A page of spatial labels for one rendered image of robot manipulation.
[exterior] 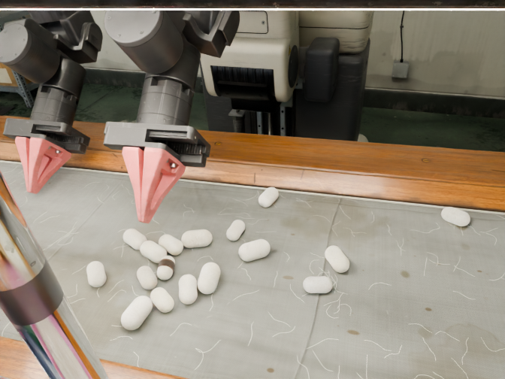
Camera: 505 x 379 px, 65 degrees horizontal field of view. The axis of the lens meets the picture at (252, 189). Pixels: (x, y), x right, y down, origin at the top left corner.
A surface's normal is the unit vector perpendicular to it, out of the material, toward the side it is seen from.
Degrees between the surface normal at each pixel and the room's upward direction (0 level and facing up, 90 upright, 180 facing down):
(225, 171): 45
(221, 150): 0
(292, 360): 0
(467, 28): 90
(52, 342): 90
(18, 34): 40
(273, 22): 98
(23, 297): 90
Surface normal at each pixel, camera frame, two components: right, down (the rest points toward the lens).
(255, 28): -0.30, 0.69
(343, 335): -0.06, -0.80
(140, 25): -0.20, -0.22
